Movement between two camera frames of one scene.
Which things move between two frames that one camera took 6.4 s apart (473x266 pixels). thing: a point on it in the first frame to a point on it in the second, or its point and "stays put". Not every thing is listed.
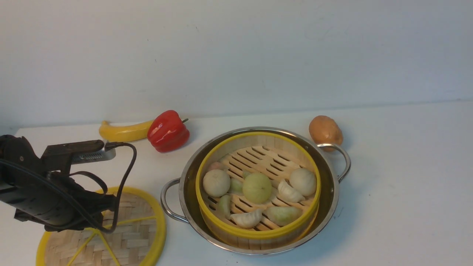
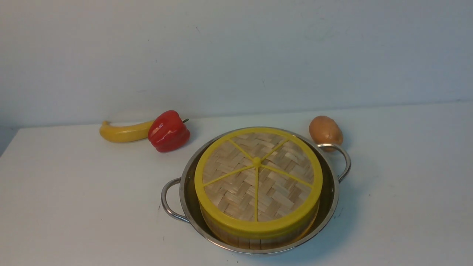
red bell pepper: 167,131 stays put
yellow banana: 125,133 stays put
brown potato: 323,129 stays put
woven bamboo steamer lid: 140,239 to 258,181
